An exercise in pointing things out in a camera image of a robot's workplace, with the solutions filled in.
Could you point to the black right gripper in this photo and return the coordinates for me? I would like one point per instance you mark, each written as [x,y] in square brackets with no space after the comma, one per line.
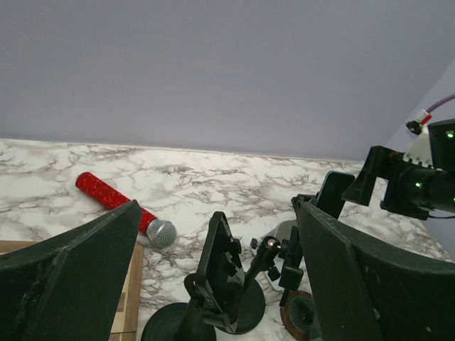
[412,190]

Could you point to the black round-base stand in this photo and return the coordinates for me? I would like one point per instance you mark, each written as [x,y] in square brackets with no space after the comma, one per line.
[180,321]
[264,264]

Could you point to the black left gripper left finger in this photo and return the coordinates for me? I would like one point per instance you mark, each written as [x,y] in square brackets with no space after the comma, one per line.
[68,287]

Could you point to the blue-edged black phone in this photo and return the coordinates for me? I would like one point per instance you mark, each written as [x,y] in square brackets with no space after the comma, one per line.
[329,198]

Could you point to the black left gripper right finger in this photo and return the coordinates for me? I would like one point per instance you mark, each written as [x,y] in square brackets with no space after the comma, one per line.
[367,289]

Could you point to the black stand on wooden base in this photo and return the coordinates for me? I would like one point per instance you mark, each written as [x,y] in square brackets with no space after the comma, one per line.
[299,317]

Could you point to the wooden chessboard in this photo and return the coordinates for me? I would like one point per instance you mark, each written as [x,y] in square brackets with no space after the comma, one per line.
[125,322]

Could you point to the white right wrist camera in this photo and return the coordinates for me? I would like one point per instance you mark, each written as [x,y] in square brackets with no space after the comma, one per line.
[420,152]

